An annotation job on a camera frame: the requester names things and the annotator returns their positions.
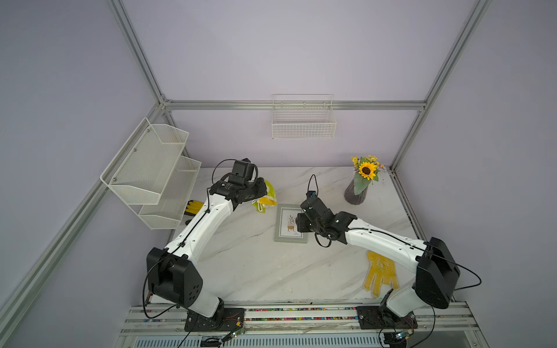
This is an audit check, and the green picture frame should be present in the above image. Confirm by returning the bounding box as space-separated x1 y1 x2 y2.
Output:
274 204 308 244

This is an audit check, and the yellow green white cloth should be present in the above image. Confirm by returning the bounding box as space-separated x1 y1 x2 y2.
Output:
252 180 278 213

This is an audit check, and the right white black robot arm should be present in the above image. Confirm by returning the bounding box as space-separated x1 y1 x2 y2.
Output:
296 197 461 320

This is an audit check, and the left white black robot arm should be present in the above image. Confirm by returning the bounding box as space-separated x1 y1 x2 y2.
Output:
143 178 268 318

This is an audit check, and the dark ribbed vase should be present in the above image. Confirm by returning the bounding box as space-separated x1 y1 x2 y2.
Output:
343 177 369 206

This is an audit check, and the yellow black glove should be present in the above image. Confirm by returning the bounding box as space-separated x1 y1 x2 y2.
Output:
184 200 204 216

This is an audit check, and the lower white mesh shelf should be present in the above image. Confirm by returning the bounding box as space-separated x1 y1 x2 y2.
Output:
139 156 202 230

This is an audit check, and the white mesh shelf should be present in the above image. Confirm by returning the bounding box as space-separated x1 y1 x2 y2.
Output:
139 156 202 230
100 118 189 205

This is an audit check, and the sunflower bouquet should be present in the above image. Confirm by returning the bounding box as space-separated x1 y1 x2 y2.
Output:
352 156 385 195

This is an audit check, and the yellow rubber glove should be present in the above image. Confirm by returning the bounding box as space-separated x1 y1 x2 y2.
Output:
364 251 400 298

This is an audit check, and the upper white mesh shelf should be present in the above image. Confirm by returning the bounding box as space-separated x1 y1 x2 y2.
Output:
100 118 189 205

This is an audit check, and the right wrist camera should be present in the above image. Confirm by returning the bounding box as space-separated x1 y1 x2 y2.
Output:
302 191 326 210

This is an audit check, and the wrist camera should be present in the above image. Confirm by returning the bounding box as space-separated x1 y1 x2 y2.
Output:
229 159 255 186
302 191 326 210

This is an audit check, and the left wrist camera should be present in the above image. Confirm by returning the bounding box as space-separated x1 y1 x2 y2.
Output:
229 159 255 186

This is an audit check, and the white wire wall basket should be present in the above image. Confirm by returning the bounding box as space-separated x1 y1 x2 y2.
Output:
271 94 337 140

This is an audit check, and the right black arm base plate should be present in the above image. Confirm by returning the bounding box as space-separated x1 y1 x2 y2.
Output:
356 306 418 330

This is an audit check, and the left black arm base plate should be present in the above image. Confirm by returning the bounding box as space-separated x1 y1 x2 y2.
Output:
184 307 245 332

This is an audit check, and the aluminium mounting rail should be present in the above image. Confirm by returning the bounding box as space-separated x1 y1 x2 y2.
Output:
119 302 480 336

